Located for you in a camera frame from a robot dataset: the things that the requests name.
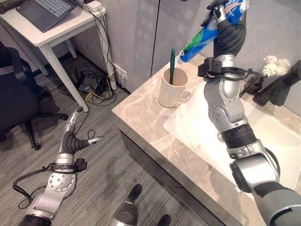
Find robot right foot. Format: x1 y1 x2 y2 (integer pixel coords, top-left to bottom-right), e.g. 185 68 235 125
157 214 172 226

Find white desk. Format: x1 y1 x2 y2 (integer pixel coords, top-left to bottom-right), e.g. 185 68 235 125
0 0 107 113

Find robot left leg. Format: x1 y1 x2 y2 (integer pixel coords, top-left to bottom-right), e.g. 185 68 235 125
110 184 143 226

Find black office chair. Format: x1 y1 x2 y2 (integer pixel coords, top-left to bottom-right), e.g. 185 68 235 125
0 41 69 151

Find white artificial flowers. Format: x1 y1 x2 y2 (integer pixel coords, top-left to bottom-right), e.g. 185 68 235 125
262 55 292 78

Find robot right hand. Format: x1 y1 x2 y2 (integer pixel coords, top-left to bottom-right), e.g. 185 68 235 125
200 0 247 58

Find green toothbrush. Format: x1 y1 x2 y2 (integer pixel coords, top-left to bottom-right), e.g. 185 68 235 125
169 48 176 85

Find white sink basin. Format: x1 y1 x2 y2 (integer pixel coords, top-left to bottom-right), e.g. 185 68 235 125
163 81 301 192

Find blue green toothpaste tube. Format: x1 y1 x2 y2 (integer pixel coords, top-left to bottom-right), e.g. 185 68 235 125
177 0 249 65

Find white wall socket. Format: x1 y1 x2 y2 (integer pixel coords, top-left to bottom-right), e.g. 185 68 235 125
112 63 129 82

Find black router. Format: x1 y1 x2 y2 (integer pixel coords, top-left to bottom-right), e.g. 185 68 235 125
78 75 108 94

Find tangled floor cables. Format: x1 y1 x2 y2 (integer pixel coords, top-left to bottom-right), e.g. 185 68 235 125
58 67 117 105

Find black faucet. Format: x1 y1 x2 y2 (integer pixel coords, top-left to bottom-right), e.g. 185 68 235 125
239 60 301 107

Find white power strip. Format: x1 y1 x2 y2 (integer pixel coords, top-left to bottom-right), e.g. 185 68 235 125
80 0 101 13

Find cream ceramic mug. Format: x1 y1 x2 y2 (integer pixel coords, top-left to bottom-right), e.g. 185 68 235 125
158 67 191 109

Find grey laptop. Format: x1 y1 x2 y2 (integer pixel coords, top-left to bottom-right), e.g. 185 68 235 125
17 0 78 33

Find white cable conduit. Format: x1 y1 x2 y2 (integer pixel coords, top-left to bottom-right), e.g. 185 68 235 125
99 11 117 90

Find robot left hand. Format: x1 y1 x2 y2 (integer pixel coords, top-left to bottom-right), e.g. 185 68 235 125
60 106 105 156

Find marble vanity counter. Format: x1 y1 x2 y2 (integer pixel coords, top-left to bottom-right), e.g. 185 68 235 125
111 53 301 226

